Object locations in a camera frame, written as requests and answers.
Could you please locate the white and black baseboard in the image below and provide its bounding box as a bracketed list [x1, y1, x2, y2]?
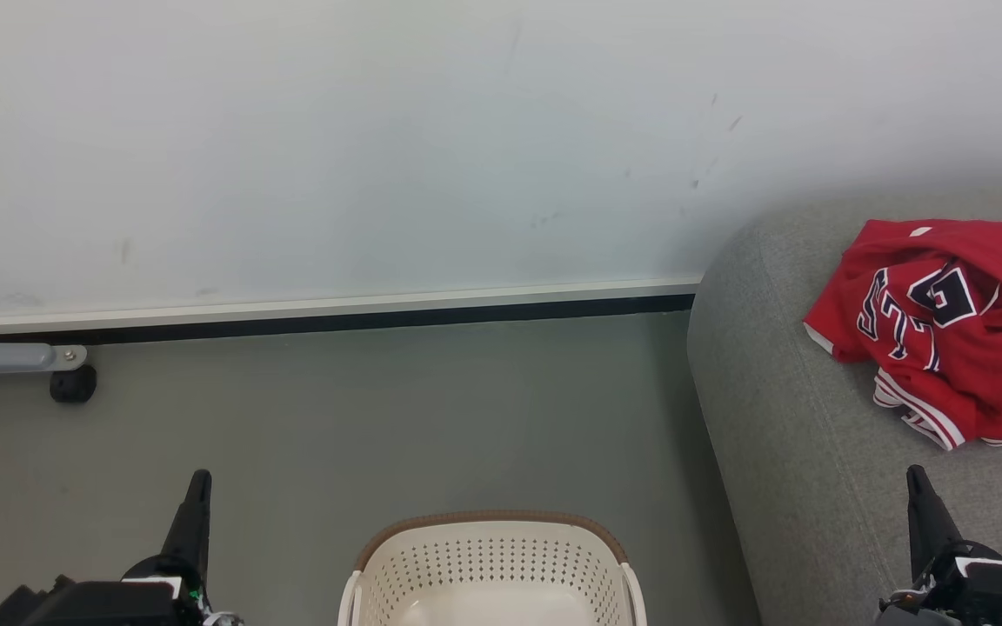
[0, 277, 704, 346]

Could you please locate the grey metal stand leg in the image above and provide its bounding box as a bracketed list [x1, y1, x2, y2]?
[0, 334, 88, 377]

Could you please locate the red jersey with lettering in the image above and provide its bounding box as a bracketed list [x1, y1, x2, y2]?
[802, 217, 1002, 410]

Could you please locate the black caster wheel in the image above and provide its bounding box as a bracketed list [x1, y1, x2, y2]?
[49, 364, 98, 404]

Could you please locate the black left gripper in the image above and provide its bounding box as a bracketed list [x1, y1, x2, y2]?
[0, 469, 214, 626]

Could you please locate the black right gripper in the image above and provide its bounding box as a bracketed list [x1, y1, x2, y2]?
[878, 464, 1002, 626]

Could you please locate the cream perforated laundry basket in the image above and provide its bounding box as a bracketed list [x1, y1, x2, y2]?
[337, 509, 649, 626]

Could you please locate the grey fabric sofa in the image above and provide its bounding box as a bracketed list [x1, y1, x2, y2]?
[685, 185, 1002, 626]

